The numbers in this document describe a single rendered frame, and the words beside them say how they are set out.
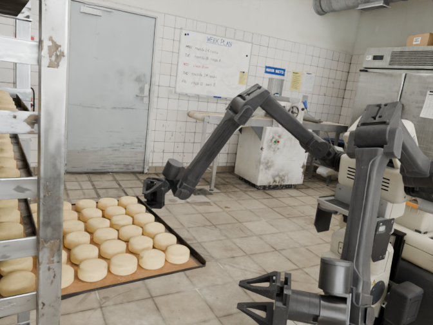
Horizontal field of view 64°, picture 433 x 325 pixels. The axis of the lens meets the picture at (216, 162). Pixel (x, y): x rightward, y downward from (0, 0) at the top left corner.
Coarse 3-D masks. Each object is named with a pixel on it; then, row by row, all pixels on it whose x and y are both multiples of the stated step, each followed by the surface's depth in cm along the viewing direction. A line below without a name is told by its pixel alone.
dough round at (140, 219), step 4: (136, 216) 85; (140, 216) 85; (144, 216) 85; (148, 216) 86; (152, 216) 86; (136, 220) 84; (140, 220) 83; (144, 220) 83; (148, 220) 84; (152, 220) 85; (136, 224) 84; (140, 224) 83
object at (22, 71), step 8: (16, 24) 77; (24, 24) 78; (16, 32) 77; (24, 32) 78; (16, 64) 79; (24, 64) 79; (16, 72) 79; (24, 72) 80; (16, 80) 79; (24, 80) 80; (24, 88) 81; (24, 144) 84; (24, 312) 94; (24, 320) 94
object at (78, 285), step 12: (96, 204) 94; (84, 228) 79; (120, 240) 76; (36, 264) 63; (72, 264) 64; (108, 264) 66; (168, 264) 68; (180, 264) 69; (192, 264) 70; (0, 276) 58; (36, 276) 59; (108, 276) 62; (120, 276) 63; (132, 276) 63; (144, 276) 64; (72, 288) 57; (84, 288) 58
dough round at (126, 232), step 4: (120, 228) 77; (124, 228) 77; (128, 228) 78; (132, 228) 78; (136, 228) 78; (140, 228) 78; (120, 232) 76; (124, 232) 75; (128, 232) 76; (132, 232) 76; (136, 232) 76; (140, 232) 77; (120, 236) 76; (124, 236) 75; (128, 236) 75; (132, 236) 75; (124, 240) 76; (128, 240) 76
